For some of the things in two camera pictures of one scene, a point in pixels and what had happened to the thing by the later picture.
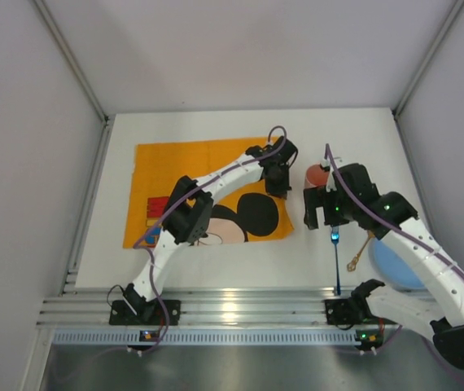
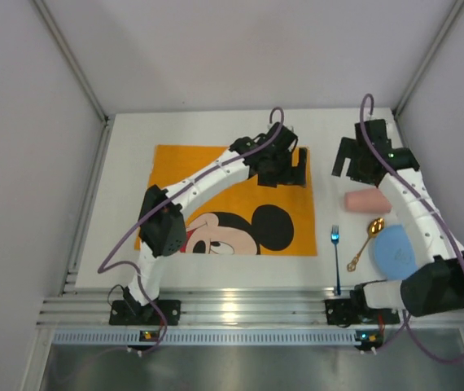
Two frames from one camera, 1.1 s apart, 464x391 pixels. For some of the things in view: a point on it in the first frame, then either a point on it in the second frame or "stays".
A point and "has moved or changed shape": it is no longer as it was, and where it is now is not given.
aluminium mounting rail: [205, 306] stays
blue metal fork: [335, 236] stays
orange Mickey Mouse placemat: [250, 215] has moved or changed shape
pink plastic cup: [316, 177] has moved or changed shape
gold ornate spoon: [352, 264] stays
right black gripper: [315, 202] → [352, 159]
